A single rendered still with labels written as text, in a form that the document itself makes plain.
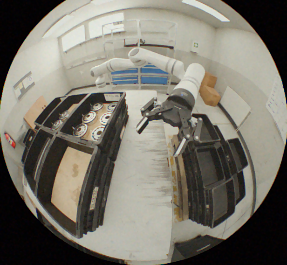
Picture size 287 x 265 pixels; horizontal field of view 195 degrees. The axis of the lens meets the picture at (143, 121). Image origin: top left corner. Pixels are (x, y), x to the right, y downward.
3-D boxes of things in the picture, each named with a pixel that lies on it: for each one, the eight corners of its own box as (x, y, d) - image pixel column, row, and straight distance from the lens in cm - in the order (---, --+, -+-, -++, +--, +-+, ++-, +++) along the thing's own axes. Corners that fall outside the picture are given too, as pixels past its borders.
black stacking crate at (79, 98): (74, 104, 99) (69, 95, 95) (95, 104, 78) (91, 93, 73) (50, 135, 86) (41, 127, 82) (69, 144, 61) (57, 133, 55)
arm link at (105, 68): (107, 59, 61) (116, 57, 68) (87, 70, 83) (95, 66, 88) (112, 73, 61) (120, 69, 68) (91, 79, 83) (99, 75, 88)
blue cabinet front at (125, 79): (113, 84, 256) (109, 65, 243) (138, 83, 240) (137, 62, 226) (112, 84, 254) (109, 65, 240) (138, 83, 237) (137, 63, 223)
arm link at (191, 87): (188, 120, 30) (194, 108, 35) (202, 96, 23) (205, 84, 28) (166, 109, 31) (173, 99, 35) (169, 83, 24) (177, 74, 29)
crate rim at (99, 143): (92, 94, 74) (91, 92, 73) (126, 94, 60) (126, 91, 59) (59, 135, 55) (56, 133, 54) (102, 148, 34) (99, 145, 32)
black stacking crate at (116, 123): (96, 104, 78) (91, 93, 73) (128, 105, 65) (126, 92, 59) (69, 144, 61) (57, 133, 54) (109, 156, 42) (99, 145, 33)
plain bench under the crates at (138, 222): (80, 123, 212) (64, 97, 183) (152, 125, 155) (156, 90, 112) (55, 195, 197) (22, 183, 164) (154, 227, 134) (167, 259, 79)
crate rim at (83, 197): (59, 135, 55) (56, 133, 54) (101, 148, 34) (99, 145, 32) (38, 198, 62) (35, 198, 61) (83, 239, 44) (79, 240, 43)
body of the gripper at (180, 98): (171, 82, 24) (153, 104, 18) (201, 94, 23) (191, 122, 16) (168, 101, 29) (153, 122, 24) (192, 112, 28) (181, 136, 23)
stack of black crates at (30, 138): (40, 139, 275) (29, 127, 261) (45, 141, 244) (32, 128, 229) (34, 154, 273) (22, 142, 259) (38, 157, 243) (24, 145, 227)
